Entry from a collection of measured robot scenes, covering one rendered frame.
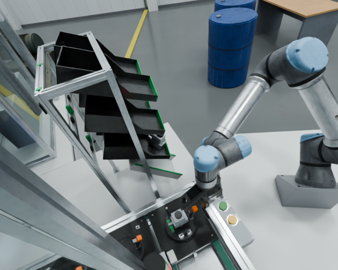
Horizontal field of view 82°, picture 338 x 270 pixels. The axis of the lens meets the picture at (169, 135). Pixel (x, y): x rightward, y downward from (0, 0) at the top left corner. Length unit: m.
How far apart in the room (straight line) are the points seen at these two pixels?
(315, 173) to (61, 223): 1.00
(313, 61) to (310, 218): 0.74
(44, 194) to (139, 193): 1.03
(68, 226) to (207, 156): 0.45
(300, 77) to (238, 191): 0.65
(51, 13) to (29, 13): 0.78
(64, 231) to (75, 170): 1.27
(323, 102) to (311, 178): 0.36
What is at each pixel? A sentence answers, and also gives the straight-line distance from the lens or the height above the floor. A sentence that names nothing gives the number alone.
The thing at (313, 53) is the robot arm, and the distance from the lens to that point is 0.80.
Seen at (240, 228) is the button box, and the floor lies 0.96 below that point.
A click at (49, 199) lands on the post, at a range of 0.19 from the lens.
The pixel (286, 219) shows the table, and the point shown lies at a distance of 1.17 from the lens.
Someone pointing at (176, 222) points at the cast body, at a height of 1.08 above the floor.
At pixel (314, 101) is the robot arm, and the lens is 0.86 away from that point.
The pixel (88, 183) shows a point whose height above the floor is 0.86.
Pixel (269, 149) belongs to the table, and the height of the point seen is 0.86.
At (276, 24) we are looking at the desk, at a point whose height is 0.12.
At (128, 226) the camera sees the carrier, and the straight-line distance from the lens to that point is 1.02.
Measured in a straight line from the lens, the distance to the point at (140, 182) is 1.22.
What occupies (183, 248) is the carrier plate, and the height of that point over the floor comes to 0.97.
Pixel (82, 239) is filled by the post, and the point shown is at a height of 1.70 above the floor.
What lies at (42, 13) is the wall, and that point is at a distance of 9.07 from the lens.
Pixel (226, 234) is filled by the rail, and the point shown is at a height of 0.95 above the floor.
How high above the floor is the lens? 1.89
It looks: 47 degrees down
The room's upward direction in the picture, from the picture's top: 11 degrees counter-clockwise
